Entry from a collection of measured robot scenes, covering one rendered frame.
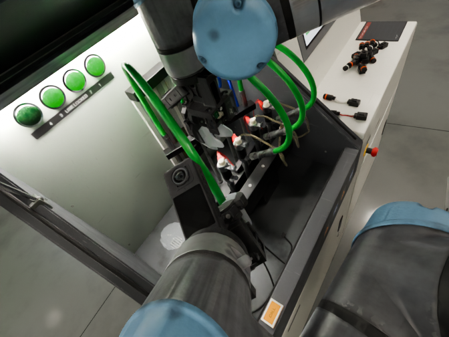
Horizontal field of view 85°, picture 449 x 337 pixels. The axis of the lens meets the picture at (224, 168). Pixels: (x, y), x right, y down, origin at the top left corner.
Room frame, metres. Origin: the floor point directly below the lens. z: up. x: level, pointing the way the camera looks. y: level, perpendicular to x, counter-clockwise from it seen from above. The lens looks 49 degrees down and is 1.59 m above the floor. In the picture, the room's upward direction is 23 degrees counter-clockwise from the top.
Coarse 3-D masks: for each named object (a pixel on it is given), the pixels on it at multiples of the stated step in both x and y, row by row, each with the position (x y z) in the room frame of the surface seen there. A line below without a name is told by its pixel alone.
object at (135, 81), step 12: (132, 72) 0.40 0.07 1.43; (132, 84) 0.54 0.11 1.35; (144, 84) 0.36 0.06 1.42; (156, 96) 0.34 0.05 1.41; (156, 108) 0.32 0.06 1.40; (156, 120) 0.58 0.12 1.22; (168, 120) 0.30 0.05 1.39; (180, 132) 0.28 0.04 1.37; (180, 144) 0.28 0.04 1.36; (192, 156) 0.26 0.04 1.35; (204, 168) 0.24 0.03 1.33; (216, 192) 0.22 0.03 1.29
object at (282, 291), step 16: (352, 160) 0.39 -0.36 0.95; (336, 176) 0.36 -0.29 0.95; (352, 176) 0.40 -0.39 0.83; (336, 192) 0.31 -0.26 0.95; (320, 208) 0.29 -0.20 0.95; (320, 224) 0.25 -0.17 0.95; (304, 240) 0.23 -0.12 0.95; (320, 240) 0.23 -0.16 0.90; (304, 256) 0.19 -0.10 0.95; (288, 272) 0.17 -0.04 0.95; (304, 272) 0.16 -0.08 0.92; (288, 288) 0.14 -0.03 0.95; (288, 304) 0.11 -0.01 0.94; (288, 320) 0.10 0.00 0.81
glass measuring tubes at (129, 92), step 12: (156, 72) 0.68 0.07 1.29; (156, 84) 0.67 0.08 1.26; (168, 84) 0.70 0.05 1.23; (132, 96) 0.63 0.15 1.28; (144, 96) 0.64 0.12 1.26; (144, 108) 0.64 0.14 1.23; (180, 108) 0.70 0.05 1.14; (144, 120) 0.65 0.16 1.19; (180, 120) 0.71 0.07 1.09; (156, 132) 0.65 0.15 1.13; (168, 132) 0.67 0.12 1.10; (180, 156) 0.67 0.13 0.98
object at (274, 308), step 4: (272, 304) 0.12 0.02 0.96; (276, 304) 0.12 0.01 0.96; (268, 308) 0.12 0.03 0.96; (272, 308) 0.11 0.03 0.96; (276, 308) 0.11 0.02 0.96; (268, 312) 0.11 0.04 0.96; (272, 312) 0.11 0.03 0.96; (276, 312) 0.10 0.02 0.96; (264, 316) 0.10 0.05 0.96; (268, 316) 0.10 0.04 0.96; (272, 316) 0.10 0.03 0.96; (268, 320) 0.09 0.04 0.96; (272, 320) 0.09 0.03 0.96; (272, 324) 0.08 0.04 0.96
